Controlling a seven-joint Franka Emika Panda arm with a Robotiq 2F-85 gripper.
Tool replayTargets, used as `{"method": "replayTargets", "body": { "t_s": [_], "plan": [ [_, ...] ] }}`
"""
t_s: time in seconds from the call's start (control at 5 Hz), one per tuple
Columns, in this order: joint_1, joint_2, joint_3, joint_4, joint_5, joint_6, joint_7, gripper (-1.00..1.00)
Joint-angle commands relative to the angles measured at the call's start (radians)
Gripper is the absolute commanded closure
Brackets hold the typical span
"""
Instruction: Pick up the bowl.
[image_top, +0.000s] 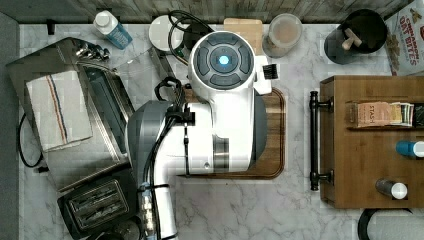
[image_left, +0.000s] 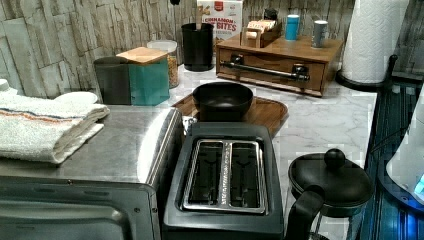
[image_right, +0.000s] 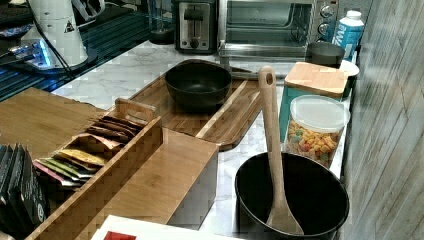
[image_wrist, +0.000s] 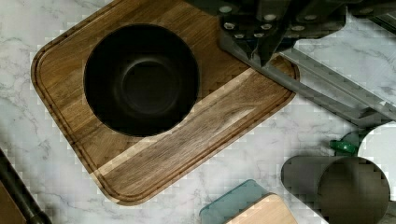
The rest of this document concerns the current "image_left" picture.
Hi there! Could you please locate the blue can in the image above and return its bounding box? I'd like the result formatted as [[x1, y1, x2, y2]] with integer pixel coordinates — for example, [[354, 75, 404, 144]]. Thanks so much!
[[285, 14, 300, 41]]

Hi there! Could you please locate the cinnamon bites cereal box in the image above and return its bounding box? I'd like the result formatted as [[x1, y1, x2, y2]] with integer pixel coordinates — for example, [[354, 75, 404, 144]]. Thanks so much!
[[197, 0, 243, 44]]

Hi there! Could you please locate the glass jar with cereal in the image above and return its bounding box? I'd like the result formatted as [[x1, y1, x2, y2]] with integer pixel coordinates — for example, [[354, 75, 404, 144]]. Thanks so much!
[[147, 40, 179, 88]]

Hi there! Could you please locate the dark grey canister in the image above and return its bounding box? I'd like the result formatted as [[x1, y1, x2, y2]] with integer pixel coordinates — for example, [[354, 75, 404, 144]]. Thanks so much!
[[94, 56, 131, 105]]

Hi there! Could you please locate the black paper towel holder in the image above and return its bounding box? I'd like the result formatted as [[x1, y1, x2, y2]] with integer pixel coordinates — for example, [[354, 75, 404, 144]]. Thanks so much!
[[335, 54, 398, 92]]

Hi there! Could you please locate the small wooden tea bag caddy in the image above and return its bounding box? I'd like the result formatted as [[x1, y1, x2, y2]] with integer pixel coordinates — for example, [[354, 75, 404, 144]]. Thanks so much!
[[240, 8, 282, 48]]

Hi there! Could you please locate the white paper towel roll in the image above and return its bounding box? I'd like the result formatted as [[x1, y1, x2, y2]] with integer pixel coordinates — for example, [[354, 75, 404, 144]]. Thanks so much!
[[341, 0, 409, 84]]

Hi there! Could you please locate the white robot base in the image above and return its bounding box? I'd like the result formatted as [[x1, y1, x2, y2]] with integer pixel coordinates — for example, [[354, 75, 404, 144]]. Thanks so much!
[[386, 91, 424, 204]]

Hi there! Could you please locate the folded white striped towel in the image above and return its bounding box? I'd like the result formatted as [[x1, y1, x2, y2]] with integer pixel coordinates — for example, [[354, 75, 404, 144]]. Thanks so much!
[[0, 79, 110, 164]]

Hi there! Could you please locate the wooden drawer organizer box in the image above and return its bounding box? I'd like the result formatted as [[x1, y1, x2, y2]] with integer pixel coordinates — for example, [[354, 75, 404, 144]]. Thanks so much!
[[216, 35, 343, 97]]

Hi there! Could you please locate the black utensil holder cup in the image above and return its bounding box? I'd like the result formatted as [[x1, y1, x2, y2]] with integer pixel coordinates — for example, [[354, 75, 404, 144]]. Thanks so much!
[[181, 23, 214, 72]]

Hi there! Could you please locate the grey can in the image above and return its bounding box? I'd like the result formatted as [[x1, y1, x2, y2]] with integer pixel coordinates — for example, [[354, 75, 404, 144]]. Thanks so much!
[[311, 20, 328, 48]]

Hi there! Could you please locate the black bowl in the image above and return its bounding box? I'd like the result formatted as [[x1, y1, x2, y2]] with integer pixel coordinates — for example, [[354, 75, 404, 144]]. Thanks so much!
[[192, 82, 253, 122]]

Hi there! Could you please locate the wooden cutting board tray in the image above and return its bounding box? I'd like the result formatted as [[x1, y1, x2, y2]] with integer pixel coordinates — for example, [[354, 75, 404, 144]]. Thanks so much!
[[174, 94, 289, 137]]

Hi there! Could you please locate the stainless toaster oven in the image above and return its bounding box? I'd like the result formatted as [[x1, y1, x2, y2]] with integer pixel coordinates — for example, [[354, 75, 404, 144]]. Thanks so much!
[[1, 106, 183, 240]]

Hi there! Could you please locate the teal canister with wooden lid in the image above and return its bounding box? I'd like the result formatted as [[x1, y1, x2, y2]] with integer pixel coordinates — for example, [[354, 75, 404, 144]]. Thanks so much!
[[118, 47, 170, 106]]

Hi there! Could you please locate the black two-slot toaster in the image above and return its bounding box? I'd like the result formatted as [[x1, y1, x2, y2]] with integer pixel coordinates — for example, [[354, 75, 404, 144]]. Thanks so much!
[[162, 122, 284, 240]]

